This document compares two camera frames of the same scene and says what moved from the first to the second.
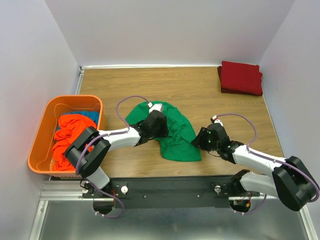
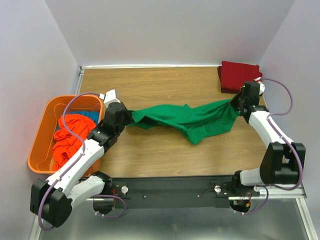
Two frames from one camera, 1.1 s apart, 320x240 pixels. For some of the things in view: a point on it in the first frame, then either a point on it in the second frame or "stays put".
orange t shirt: [69, 128] stays put
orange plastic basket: [41, 156] stays put
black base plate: [169, 192] stays put
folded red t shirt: [241, 78] stays put
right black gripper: [198, 140] to [233, 101]
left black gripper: [164, 131] to [129, 119]
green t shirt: [181, 143] to [197, 123]
